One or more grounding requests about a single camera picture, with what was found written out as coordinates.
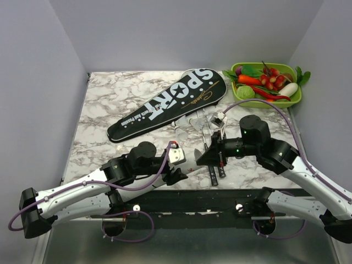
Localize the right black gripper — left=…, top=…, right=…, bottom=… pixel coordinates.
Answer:
left=197, top=129, right=260, bottom=167

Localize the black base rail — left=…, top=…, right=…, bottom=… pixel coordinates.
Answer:
left=107, top=189, right=273, bottom=229

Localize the badminton racket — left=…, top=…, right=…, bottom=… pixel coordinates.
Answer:
left=202, top=109, right=226, bottom=179
left=195, top=109, right=218, bottom=188

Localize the purple toy onion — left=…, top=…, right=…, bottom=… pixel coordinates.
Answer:
left=235, top=65, right=243, bottom=76

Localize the white shuttlecock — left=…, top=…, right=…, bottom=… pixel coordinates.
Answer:
left=189, top=118, right=204, bottom=131
left=171, top=122, right=188, bottom=141

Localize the red toy chili pepper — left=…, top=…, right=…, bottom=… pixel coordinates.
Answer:
left=250, top=85, right=291, bottom=101

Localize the red toy cherry bunch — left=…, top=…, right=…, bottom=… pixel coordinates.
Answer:
left=259, top=62, right=287, bottom=91

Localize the green toy cabbage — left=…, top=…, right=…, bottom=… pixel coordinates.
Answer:
left=236, top=85, right=255, bottom=100

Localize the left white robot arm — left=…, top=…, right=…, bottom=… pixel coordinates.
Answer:
left=19, top=141, right=195, bottom=239

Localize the orange toy carrot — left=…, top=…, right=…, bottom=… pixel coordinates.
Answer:
left=238, top=74, right=262, bottom=86

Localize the left badminton racket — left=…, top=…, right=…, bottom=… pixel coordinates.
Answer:
left=195, top=109, right=218, bottom=188

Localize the right badminton racket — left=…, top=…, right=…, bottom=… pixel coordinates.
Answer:
left=202, top=109, right=226, bottom=179

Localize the white shuttlecock tube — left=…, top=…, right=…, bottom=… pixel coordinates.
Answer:
left=152, top=149, right=202, bottom=188

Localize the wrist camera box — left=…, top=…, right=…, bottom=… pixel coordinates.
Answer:
left=168, top=147, right=186, bottom=166
left=210, top=112, right=228, bottom=129

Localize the green toy leaf outside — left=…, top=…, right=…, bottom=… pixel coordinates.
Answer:
left=295, top=67, right=311, bottom=86

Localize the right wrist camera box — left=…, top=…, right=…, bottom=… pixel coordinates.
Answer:
left=210, top=112, right=228, bottom=129

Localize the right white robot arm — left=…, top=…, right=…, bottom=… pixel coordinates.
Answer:
left=196, top=115, right=351, bottom=244

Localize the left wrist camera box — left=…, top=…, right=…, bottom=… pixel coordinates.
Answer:
left=168, top=147, right=186, bottom=166

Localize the black sport racket bag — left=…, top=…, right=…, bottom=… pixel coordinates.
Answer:
left=107, top=68, right=227, bottom=143

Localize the white toy radish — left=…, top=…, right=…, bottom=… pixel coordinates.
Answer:
left=278, top=82, right=299, bottom=97

